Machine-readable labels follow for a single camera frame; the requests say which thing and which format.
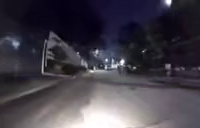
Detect grey asphalt road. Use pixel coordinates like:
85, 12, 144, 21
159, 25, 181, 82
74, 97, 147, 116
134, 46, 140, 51
0, 69, 200, 128

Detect pole with pale base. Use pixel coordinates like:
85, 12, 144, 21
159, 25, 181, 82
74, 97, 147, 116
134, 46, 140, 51
164, 39, 173, 78

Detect dark trees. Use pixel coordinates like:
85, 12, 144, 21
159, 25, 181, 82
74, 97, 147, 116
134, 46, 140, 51
121, 0, 200, 73

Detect grey pavement strip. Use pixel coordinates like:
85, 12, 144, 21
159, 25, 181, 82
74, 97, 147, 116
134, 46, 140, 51
0, 75, 64, 107

